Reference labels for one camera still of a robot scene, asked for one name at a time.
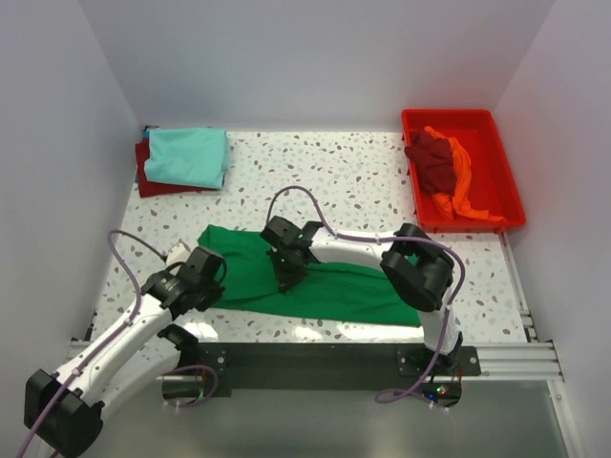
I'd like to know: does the green t-shirt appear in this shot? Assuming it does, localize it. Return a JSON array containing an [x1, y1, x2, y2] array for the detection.
[[198, 225, 420, 327]]

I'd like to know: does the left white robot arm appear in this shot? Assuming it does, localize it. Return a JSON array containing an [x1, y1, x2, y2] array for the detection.
[[24, 243, 227, 457]]

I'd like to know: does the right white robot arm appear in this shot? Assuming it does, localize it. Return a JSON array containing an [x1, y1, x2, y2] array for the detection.
[[260, 216, 463, 375]]

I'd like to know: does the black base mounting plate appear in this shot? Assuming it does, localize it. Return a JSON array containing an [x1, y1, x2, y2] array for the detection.
[[160, 341, 482, 409]]

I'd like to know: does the folded dark red t-shirt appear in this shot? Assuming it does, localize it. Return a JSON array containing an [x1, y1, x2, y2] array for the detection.
[[135, 138, 213, 198]]

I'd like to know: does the folded teal t-shirt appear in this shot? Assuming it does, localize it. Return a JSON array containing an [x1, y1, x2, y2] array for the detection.
[[143, 128, 229, 190]]

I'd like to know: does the orange t-shirt in bin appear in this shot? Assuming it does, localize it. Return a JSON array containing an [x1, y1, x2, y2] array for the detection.
[[424, 126, 505, 222]]

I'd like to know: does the maroon t-shirt in bin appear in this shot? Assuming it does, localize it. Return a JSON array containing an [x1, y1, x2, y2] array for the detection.
[[405, 127, 457, 195]]

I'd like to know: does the red plastic bin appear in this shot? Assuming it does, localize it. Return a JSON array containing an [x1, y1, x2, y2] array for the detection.
[[401, 109, 526, 234]]

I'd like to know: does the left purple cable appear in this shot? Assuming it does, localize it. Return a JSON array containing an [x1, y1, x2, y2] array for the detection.
[[13, 229, 221, 458]]

